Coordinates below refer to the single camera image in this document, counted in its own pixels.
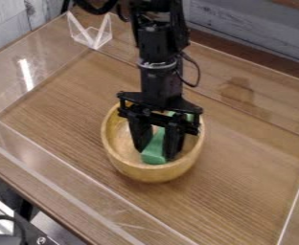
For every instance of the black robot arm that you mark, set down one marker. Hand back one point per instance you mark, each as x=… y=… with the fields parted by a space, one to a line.
x=160 y=31

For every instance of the green rectangular block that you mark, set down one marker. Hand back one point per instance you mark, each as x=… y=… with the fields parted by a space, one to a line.
x=152 y=154

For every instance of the black metal bracket with bolt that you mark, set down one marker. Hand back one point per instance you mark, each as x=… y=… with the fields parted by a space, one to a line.
x=35 y=236

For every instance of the brown wooden bowl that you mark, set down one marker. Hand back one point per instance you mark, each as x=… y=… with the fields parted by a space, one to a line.
x=126 y=158

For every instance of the clear acrylic corner bracket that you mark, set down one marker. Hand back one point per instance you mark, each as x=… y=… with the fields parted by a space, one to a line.
x=92 y=37

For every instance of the clear acrylic tray wall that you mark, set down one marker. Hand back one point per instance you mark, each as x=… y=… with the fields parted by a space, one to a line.
x=238 y=197

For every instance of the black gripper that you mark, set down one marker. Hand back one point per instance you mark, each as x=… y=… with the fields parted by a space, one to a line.
x=159 y=96

